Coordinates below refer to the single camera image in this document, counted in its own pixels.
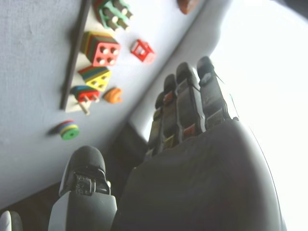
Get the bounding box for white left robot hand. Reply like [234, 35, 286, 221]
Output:
[48, 56, 288, 231]

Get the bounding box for round colour discs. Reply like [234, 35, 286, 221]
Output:
[49, 119, 80, 141]

